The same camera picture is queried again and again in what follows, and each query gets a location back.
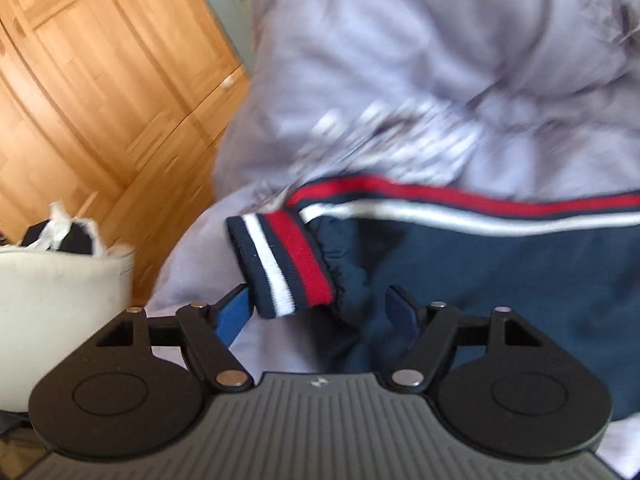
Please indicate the purple floral duvet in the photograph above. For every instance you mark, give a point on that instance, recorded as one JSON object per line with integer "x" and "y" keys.
{"x": 532, "y": 101}

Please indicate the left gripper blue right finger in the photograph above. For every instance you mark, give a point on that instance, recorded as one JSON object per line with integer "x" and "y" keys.
{"x": 429, "y": 332}

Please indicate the wooden wardrobe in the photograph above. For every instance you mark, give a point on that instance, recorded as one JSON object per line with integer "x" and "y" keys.
{"x": 114, "y": 108}

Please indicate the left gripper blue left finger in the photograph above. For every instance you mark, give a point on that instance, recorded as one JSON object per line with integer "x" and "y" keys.
{"x": 208, "y": 331}

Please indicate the navy white track jacket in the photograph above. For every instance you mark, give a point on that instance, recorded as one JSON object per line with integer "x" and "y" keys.
{"x": 337, "y": 245}

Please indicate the white bin with bag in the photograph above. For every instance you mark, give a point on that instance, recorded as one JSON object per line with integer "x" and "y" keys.
{"x": 58, "y": 287}

